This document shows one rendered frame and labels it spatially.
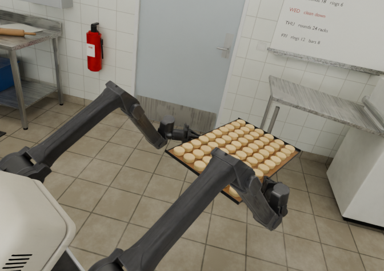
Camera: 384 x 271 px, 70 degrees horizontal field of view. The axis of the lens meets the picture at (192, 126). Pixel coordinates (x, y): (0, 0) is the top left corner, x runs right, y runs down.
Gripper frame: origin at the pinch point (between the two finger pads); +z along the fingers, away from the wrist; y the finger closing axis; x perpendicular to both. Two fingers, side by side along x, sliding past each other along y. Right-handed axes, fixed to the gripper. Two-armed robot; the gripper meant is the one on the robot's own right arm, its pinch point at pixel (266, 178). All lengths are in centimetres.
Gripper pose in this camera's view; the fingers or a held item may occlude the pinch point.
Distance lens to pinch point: 125.0
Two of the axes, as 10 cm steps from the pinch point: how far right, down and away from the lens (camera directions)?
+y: 1.6, -8.5, -4.9
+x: -9.9, -1.2, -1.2
